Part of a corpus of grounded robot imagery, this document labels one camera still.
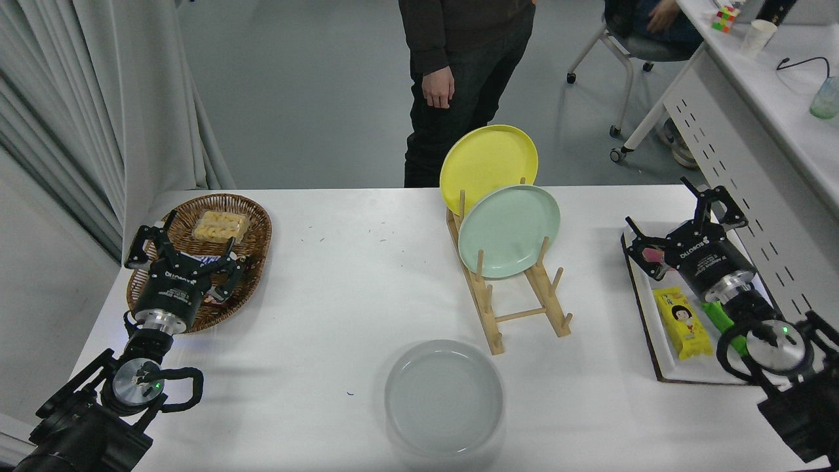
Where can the brown wicker basket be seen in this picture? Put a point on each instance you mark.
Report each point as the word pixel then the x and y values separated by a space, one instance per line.
pixel 255 229

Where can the clear pack of yellow snacks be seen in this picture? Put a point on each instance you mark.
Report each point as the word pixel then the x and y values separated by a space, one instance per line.
pixel 219 226

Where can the pink snack pack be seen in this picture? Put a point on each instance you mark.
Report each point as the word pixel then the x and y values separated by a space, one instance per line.
pixel 654 253

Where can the yellow snack pack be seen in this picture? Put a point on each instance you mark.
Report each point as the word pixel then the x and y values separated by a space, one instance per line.
pixel 685 334

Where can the standing person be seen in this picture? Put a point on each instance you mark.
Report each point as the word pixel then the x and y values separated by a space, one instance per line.
pixel 459 33

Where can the seated person's hand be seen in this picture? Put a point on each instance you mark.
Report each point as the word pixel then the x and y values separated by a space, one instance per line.
pixel 662 16

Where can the grey curtain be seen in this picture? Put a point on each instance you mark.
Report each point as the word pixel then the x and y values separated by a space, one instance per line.
pixel 98 98

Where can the mint green plate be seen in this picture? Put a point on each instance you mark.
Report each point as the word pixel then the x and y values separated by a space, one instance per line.
pixel 508 229

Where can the yellow plate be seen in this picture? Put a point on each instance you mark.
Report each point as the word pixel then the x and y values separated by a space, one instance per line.
pixel 485 164

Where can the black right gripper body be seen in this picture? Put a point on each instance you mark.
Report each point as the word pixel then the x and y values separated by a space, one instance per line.
pixel 711 262

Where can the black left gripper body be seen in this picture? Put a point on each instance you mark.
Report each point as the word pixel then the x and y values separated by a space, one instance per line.
pixel 172 288

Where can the white paper cup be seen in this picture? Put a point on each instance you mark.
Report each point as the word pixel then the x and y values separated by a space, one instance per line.
pixel 758 37

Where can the green snack pack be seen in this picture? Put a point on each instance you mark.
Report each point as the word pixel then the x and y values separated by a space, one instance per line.
pixel 718 318

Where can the pale green plastic cup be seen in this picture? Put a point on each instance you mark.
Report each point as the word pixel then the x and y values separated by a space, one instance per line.
pixel 825 99

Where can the standing person's hand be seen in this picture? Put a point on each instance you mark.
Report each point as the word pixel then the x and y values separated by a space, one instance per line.
pixel 439 89

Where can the white-legged office chair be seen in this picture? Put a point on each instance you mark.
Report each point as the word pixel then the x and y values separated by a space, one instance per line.
pixel 655 49

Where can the seated person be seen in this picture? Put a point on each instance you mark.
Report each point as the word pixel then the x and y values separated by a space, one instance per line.
pixel 623 16

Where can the seated person's shoe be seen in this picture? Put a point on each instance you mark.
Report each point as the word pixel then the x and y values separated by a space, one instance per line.
pixel 682 154

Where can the wooden plate rack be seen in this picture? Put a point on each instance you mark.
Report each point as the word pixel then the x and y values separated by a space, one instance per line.
pixel 547 308

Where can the white tray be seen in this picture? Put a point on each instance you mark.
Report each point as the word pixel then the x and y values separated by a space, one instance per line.
pixel 662 360

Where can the colourful puzzle cube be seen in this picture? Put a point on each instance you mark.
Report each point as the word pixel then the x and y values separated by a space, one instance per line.
pixel 725 19

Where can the grey plate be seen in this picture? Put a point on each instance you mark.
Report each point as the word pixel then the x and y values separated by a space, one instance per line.
pixel 446 400

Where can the white desk with perforated panel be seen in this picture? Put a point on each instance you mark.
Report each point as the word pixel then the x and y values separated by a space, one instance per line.
pixel 786 121

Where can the dark snack bar wrapper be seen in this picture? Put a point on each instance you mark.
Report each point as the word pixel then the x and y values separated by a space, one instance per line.
pixel 190 255

